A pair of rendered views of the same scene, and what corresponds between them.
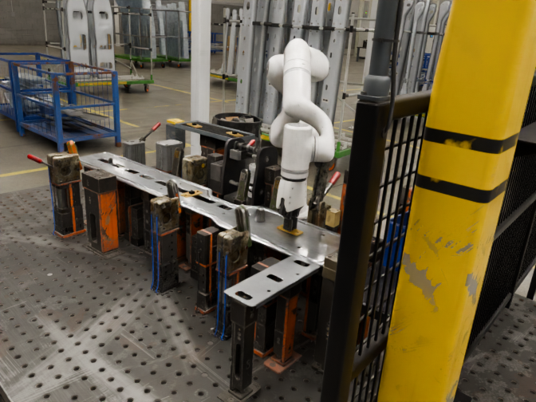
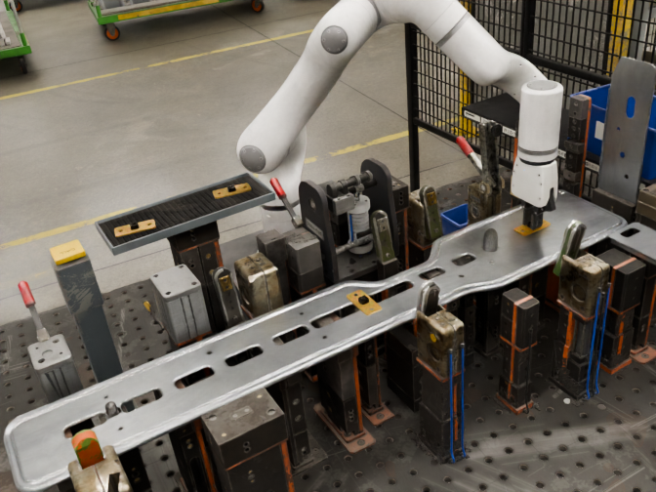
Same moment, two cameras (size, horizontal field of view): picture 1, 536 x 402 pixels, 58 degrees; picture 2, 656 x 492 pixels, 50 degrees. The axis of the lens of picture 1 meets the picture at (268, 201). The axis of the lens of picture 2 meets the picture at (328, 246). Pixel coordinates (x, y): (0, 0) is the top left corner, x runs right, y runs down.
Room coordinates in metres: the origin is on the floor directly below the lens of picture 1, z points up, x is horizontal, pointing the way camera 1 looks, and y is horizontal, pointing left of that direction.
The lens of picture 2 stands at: (1.28, 1.39, 1.87)
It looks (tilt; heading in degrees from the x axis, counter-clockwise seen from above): 32 degrees down; 294
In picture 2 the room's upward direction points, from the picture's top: 6 degrees counter-clockwise
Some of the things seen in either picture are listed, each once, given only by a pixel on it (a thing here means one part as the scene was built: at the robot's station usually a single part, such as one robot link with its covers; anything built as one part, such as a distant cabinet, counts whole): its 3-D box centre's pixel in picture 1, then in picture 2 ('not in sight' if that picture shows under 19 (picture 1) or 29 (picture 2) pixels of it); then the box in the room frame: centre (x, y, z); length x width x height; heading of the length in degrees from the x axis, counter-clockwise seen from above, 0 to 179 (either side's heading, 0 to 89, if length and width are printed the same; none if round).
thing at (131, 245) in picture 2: (214, 130); (186, 210); (2.11, 0.26, 1.16); 0.37 x 0.14 x 0.02; 51
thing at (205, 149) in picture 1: (213, 180); (206, 297); (2.11, 0.26, 0.92); 0.10 x 0.08 x 0.45; 51
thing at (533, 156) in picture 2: (294, 171); (536, 149); (1.41, -0.08, 1.20); 0.09 x 0.08 x 0.03; 141
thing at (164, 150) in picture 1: (170, 187); (194, 358); (2.04, 0.44, 0.90); 0.13 x 0.10 x 0.41; 141
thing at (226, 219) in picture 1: (187, 194); (357, 309); (1.71, 0.31, 1.00); 1.38 x 0.22 x 0.02; 51
